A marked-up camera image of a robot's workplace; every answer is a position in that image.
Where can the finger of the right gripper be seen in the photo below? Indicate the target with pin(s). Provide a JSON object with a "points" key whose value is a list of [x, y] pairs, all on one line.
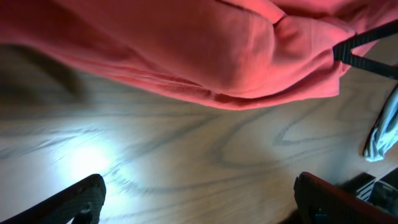
{"points": [[343, 51]]}

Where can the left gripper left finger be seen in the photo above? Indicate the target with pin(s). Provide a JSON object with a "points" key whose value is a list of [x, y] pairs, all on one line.
{"points": [[79, 203]]}

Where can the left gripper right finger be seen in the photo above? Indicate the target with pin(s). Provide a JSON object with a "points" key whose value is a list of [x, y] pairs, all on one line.
{"points": [[319, 201]]}

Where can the red orange polo shirt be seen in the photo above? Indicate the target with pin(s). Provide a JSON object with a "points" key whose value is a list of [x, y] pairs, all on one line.
{"points": [[233, 55]]}

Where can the light grey blue shirt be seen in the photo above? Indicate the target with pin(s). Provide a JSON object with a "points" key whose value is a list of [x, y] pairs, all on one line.
{"points": [[383, 135]]}

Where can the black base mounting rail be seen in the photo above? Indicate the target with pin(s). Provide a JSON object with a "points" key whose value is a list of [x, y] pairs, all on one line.
{"points": [[381, 193]]}

